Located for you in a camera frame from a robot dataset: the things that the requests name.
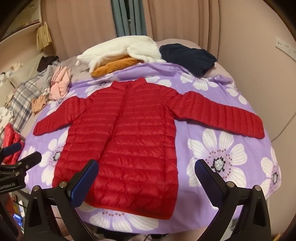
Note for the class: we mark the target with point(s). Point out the pink garment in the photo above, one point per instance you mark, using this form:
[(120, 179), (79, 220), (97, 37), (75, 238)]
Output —
[(61, 83)]

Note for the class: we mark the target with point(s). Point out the beige tassel hanging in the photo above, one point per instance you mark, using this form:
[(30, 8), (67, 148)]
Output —
[(43, 34)]

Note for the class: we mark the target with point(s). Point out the dark brown garment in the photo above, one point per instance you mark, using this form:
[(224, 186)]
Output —
[(46, 62)]

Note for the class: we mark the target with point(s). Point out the grey striped garment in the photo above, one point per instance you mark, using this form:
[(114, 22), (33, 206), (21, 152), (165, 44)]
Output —
[(47, 74)]

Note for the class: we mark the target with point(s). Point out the white fleece garment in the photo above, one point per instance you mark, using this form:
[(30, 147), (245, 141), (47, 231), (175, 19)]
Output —
[(111, 48)]

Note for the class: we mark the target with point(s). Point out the red down jacket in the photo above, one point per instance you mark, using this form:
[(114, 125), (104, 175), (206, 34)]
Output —
[(129, 139)]

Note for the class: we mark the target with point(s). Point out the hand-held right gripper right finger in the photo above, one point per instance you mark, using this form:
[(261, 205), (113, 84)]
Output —
[(208, 183)]

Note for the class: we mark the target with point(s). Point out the purple floral bed sheet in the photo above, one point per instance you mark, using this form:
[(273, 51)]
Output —
[(189, 126)]

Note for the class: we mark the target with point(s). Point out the teal curtain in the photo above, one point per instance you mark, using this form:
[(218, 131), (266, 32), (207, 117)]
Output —
[(126, 18)]

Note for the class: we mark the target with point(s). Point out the small shiny red puffer garment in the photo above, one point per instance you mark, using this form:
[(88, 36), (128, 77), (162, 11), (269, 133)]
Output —
[(10, 136)]

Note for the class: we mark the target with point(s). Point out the tan garment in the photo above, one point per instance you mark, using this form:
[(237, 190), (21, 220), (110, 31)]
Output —
[(39, 104)]

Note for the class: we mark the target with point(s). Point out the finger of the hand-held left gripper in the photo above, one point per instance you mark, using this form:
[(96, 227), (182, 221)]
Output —
[(30, 161), (12, 148)]

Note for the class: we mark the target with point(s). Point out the white wall shelf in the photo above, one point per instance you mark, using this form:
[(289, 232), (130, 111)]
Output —
[(23, 27)]

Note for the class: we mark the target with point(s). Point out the navy blue garment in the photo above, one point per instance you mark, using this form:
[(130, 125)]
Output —
[(187, 58)]

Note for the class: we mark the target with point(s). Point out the white printed cloth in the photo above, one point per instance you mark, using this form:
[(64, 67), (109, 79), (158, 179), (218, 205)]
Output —
[(4, 115)]

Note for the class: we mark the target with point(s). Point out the colourful packets pile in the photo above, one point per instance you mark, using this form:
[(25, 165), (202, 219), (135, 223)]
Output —
[(18, 219)]

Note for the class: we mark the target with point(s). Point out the mustard orange garment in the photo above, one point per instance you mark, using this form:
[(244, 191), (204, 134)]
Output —
[(111, 67)]

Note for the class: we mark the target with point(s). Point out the white wall socket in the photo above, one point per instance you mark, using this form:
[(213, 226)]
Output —
[(285, 45)]

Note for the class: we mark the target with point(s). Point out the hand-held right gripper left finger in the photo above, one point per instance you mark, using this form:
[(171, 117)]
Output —
[(84, 183)]

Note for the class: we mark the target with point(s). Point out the beige curtain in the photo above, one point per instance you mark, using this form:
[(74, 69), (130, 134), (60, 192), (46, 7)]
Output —
[(83, 23), (180, 20)]

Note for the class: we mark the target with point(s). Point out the white plush toys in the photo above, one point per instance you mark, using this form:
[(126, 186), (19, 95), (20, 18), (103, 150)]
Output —
[(10, 70)]

